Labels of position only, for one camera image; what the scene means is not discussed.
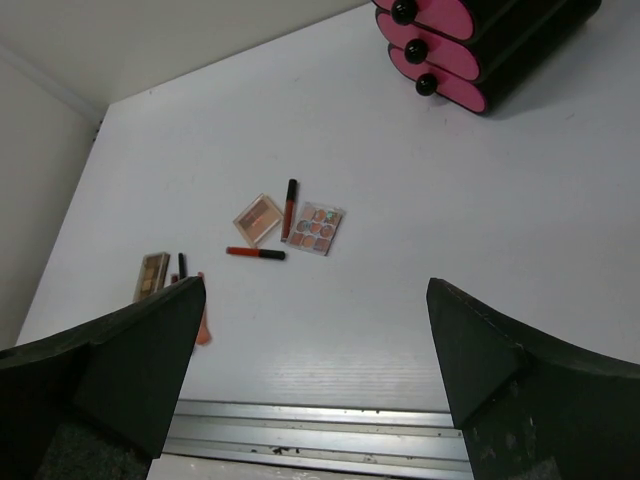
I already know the black drawer organizer cabinet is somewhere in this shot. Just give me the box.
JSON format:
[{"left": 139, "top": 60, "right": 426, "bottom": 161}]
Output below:
[{"left": 404, "top": 1, "right": 601, "bottom": 116}]

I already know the long silver eyeshadow palette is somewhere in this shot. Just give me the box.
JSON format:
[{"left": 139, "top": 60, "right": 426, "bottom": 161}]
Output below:
[{"left": 133, "top": 252, "right": 170, "bottom": 302}]

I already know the aluminium table edge rail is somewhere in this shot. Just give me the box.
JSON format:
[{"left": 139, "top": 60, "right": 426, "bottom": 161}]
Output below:
[{"left": 164, "top": 400, "right": 473, "bottom": 479}]

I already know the dark red lip gloss tube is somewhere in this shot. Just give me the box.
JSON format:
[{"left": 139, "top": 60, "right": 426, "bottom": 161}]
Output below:
[{"left": 281, "top": 179, "right": 298, "bottom": 243}]

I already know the black makeup brush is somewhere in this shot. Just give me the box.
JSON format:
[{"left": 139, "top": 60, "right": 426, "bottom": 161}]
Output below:
[{"left": 178, "top": 252, "right": 187, "bottom": 280}]

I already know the orange lip gloss tube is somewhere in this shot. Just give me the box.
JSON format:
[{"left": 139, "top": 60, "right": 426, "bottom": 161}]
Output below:
[{"left": 226, "top": 246, "right": 286, "bottom": 261}]

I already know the clear nine-pan eyeshadow palette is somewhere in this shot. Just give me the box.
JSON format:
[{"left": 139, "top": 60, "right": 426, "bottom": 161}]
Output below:
[{"left": 286, "top": 202, "right": 346, "bottom": 256}]

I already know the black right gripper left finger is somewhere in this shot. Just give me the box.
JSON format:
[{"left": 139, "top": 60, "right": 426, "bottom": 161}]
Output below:
[{"left": 1, "top": 277, "right": 206, "bottom": 479}]

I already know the square brown eyeshadow palette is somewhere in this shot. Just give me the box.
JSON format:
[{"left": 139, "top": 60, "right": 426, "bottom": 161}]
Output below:
[{"left": 233, "top": 194, "right": 283, "bottom": 248}]

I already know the pink top drawer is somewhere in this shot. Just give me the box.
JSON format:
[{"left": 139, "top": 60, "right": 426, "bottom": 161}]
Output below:
[{"left": 373, "top": 0, "right": 476, "bottom": 40}]

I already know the pink makeup brush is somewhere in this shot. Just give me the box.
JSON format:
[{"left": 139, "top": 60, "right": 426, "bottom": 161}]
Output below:
[{"left": 193, "top": 271, "right": 213, "bottom": 347}]

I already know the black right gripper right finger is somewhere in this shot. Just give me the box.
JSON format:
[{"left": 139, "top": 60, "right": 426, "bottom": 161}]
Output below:
[{"left": 426, "top": 278, "right": 639, "bottom": 479}]

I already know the pink bottom drawer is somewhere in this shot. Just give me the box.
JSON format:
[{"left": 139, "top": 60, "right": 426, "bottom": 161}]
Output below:
[{"left": 387, "top": 44, "right": 489, "bottom": 114}]

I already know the pink drawer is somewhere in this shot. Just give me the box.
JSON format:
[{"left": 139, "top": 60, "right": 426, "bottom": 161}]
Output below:
[
  {"left": 375, "top": 9, "right": 481, "bottom": 81},
  {"left": 387, "top": 44, "right": 489, "bottom": 114},
  {"left": 373, "top": 0, "right": 476, "bottom": 40}
]

